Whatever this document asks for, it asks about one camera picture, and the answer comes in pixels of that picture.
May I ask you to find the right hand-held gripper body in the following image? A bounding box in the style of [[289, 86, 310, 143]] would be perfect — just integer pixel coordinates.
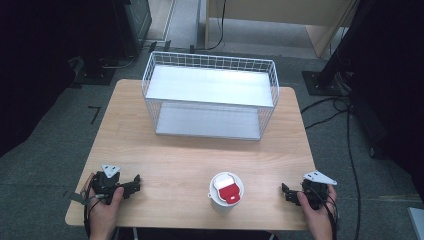
[[300, 169, 338, 211]]

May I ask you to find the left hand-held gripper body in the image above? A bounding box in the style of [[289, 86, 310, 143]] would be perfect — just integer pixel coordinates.
[[90, 163, 125, 205]]

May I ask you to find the person's right hand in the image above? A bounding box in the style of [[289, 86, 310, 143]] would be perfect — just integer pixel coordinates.
[[297, 184, 338, 235]]

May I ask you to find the person's left hand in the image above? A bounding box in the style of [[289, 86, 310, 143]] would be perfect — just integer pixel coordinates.
[[87, 173, 125, 235]]

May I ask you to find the white cup with red lid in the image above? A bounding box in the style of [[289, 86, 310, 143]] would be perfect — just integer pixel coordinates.
[[208, 171, 245, 215]]

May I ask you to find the white box corner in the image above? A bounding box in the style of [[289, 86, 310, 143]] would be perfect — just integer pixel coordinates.
[[406, 206, 424, 240]]

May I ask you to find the black flat stand base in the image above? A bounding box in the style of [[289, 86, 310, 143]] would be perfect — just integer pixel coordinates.
[[69, 55, 118, 87]]

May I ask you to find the black metal stand with base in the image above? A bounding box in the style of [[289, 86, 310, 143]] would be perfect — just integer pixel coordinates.
[[301, 0, 371, 98]]

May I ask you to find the dark curtain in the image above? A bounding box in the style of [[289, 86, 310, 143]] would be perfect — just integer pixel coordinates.
[[348, 0, 424, 201], [0, 0, 116, 158]]

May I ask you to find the black cabinet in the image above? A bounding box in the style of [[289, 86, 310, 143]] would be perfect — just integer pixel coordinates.
[[111, 0, 153, 58]]

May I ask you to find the beige wooden panel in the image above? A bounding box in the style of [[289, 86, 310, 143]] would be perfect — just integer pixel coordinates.
[[204, 0, 359, 59]]

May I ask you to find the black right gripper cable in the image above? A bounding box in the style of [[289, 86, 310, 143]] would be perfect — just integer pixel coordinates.
[[308, 181, 340, 240]]

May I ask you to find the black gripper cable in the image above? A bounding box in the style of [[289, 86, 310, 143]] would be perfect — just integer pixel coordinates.
[[68, 189, 108, 238], [308, 181, 340, 240]]

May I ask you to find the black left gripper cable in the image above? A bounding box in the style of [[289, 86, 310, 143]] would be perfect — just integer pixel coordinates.
[[68, 189, 108, 238]]

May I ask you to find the black floor cable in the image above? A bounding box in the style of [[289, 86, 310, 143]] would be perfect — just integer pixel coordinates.
[[300, 95, 364, 240]]

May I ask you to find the white wire shelf rack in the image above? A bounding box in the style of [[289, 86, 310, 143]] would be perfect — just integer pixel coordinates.
[[141, 50, 281, 142]]

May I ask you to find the black hanging cable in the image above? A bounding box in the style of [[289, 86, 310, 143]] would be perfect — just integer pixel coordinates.
[[207, 0, 228, 52]]

